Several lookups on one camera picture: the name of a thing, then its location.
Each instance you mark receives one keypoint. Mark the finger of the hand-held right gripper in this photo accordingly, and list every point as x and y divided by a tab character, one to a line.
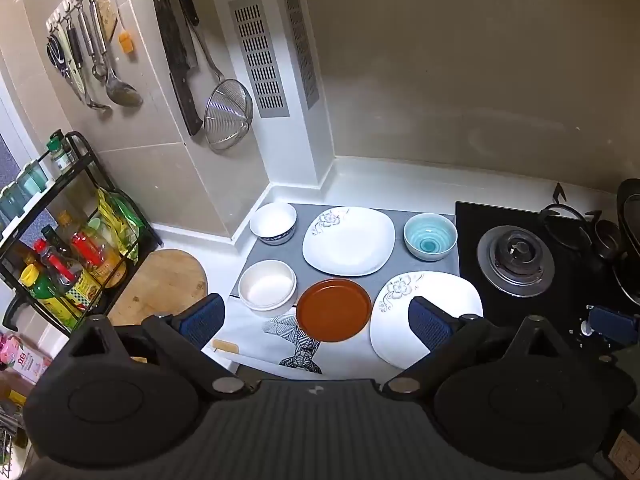
607	322

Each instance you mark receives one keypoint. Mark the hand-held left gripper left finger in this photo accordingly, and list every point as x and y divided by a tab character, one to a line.
202	320

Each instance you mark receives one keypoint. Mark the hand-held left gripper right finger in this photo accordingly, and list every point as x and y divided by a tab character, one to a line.
430	325

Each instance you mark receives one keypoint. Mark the white bowl with blue pattern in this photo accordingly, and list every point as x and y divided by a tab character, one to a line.
272	222

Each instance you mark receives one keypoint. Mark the white square floral plate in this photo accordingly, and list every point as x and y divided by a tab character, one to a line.
400	305
349	240

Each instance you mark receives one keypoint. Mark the round wooden cutting board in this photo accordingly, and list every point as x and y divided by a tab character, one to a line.
167	280

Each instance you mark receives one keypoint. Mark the white cloth with geometric print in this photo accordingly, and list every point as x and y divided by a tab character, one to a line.
260	335

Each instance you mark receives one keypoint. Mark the plain white round bowl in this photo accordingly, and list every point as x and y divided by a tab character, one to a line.
267	287

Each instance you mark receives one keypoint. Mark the dark wok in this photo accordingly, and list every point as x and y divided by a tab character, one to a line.
627	240

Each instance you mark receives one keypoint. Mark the teal glazed bowl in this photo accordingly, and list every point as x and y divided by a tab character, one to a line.
430	236

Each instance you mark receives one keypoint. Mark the brown round plate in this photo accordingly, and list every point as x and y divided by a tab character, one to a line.
334	310

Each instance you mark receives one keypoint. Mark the black glass gas stove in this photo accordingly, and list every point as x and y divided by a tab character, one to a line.
470	230

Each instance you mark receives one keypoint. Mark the metal stove burner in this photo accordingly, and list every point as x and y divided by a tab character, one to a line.
515	260

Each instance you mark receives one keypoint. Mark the black iron pot support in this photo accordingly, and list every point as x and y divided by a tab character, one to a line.
567	220

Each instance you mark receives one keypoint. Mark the grey table mat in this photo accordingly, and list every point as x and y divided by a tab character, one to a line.
305	267

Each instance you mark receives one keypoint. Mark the red label bottle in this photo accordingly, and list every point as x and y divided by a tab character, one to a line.
92	255

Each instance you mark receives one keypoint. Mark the green yellow snack bag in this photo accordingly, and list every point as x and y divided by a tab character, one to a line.
117	220

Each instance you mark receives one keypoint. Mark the red cap sauce bottle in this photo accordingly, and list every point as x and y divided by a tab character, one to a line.
57	265

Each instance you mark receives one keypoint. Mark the yellow cap oil bottle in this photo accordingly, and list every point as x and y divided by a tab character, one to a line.
47	297

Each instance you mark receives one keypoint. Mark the dark glass bottle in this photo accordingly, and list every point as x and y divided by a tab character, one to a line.
62	247

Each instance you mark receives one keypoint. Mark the pink carton box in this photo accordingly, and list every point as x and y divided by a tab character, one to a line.
22	357

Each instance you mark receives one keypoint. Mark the metal mesh strainer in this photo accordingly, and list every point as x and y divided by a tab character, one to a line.
227	110

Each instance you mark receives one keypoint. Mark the green cap spice jar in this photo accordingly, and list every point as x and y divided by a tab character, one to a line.
60	152

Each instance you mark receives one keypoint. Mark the teal glass jar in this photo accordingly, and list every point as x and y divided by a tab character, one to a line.
10	201
32	177

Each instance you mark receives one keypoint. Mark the large steel ladle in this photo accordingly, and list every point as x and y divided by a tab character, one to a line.
120	87

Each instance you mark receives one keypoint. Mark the kitchen cleaver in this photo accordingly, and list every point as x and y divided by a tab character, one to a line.
175	60

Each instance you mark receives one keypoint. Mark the small steel ladle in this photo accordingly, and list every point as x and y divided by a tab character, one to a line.
92	80

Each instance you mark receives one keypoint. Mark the metal vent grille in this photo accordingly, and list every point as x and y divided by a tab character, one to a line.
259	57

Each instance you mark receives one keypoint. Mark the orange silicone brush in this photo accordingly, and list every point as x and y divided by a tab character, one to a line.
125	40

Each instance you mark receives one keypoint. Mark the kitchen scissors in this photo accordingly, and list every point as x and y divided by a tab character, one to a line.
56	57

